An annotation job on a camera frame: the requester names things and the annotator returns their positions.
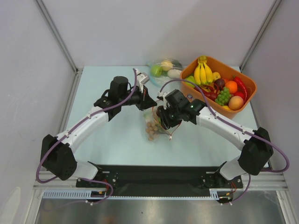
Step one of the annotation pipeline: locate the orange plastic tub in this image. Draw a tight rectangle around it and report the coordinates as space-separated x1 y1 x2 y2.
180 56 257 119

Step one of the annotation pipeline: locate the white cable duct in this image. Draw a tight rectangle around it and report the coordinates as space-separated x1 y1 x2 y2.
43 189 232 200

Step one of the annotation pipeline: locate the aluminium frame post left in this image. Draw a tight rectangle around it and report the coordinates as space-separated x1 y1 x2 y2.
34 0 78 74

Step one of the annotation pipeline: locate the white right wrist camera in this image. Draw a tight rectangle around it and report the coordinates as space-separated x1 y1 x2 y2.
157 92 169 101

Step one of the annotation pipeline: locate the dark purple fake fruit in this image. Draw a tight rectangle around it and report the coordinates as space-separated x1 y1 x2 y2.
214 78 225 88

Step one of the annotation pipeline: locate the green grape bunch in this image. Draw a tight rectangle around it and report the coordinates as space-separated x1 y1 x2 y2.
215 87 233 106

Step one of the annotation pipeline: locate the green fake apple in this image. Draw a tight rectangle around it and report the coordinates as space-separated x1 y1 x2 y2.
150 64 163 77

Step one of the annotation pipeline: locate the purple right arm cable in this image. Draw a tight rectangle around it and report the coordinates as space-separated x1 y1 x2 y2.
160 79 290 206

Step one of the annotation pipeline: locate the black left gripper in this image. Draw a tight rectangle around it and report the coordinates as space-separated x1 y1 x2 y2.
119 84 157 111

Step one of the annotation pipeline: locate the green apple in tub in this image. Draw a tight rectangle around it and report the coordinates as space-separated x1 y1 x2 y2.
185 75 196 89

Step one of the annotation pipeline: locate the brown longan bunch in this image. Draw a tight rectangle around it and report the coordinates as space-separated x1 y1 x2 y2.
145 122 159 141

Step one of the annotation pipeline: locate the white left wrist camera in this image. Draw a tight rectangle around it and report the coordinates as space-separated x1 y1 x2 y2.
137 72 150 92

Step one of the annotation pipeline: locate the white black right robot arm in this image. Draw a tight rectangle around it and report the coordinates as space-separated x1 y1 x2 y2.
157 89 273 187

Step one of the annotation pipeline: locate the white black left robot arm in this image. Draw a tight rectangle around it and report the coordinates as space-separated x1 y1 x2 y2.
40 72 157 187

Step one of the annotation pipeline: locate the aluminium frame post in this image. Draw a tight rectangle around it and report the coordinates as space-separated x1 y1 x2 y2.
239 0 283 72
34 0 78 74

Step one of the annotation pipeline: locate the peach fake fruit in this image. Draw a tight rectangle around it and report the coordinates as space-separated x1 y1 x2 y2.
228 96 244 111

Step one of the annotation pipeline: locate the yellow banana bunch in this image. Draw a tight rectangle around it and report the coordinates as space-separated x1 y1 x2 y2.
193 56 214 85

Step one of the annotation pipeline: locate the aluminium frame post right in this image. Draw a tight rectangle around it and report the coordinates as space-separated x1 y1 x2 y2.
239 0 283 72

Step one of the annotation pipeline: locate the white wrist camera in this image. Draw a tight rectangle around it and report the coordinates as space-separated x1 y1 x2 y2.
137 72 150 92
157 92 169 101

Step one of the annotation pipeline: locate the yellow fake fruit in bag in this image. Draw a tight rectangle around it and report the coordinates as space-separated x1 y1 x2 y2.
161 60 173 71

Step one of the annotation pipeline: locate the white fake egg in bag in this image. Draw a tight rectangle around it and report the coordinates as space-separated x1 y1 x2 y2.
167 69 182 78

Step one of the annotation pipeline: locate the orange fake fruit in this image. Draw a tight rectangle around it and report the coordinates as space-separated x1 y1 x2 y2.
225 81 238 94

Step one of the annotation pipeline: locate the red chili pepper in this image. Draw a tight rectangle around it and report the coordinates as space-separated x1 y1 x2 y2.
233 77 248 103

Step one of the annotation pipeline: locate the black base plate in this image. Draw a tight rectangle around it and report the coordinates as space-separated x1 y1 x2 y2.
46 163 243 198

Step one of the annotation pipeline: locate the red zip clear bag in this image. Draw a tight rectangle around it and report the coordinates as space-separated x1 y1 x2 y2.
143 106 181 141

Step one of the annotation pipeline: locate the blue zip clear bag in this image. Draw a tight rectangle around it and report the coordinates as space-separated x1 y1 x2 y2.
146 58 184 87

